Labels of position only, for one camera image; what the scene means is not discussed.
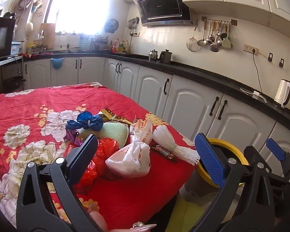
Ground black countertop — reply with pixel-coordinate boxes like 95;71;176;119
22;49;290;131

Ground wire mesh strainer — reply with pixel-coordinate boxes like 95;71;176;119
186;20;199;52

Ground black power cable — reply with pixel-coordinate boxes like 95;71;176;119
252;52;263;93

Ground white lower cabinets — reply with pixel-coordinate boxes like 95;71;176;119
23;55;290;174

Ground white electric kettle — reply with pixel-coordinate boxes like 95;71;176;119
274;79;290;109

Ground dark chocolate bar wrapper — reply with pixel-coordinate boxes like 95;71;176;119
151;144;178;162

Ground wooden cutting board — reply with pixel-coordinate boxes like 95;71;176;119
40;23;56;50

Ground dark lidded jug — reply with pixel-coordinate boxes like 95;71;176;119
159;49;172;64

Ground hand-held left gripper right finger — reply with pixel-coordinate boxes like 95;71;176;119
191;133;276;232

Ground beige wall socket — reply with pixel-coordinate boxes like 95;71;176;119
243;44;258;55

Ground wall utensil rail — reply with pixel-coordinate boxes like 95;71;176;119
201;16;238;27

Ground white charger with cable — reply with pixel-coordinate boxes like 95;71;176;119
240;88;267;104

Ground small blue fan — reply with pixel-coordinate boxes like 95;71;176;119
104;19;119;33

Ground black range hood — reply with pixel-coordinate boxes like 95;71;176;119
131;0;193;27

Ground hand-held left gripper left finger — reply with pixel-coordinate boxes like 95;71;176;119
16;134;104;232

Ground steel spoon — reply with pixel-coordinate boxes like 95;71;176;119
206;21;215;44

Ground teal drawer organizer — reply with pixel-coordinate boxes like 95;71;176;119
79;34;95;51

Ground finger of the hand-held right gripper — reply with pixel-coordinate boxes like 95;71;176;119
244;146;290;186
266;138;290;177

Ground yellow green garment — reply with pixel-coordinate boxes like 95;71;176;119
164;193;220;232

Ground person's left hand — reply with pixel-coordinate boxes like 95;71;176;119
88;203;157;232

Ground yellow brown snack wrapper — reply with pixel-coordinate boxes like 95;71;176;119
98;108;133;126

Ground green spatula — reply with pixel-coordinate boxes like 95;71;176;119
222;23;233;49

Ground coiled hose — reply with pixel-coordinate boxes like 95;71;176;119
17;0;32;11

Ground green knitted cloth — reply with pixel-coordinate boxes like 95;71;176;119
77;122;130;148

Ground white plastic bag red print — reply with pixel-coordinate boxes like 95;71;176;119
105;119;153;178

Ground yellow rimmed trash bin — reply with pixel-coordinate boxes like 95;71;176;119
182;138;250;199

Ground blue hanging bin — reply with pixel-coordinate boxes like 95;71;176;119
51;57;64;70

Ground kitchen window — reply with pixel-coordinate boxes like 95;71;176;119
45;0;112;35

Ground white plastic box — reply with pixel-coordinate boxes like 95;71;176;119
11;42;22;56

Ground dark ladle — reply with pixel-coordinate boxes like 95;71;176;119
210;22;220;53

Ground row of condiment bottles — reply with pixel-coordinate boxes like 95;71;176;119
111;39;130;54

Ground purple foil wrapper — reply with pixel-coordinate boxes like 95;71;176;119
64;129;84;147

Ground black microwave oven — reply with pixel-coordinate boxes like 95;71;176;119
0;17;16;61

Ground hanging kitchen tools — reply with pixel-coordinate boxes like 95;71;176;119
127;17;141;37

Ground red floral tablecloth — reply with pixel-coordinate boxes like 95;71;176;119
0;82;201;232

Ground blue plastic bag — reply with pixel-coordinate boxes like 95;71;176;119
66;111;104;132

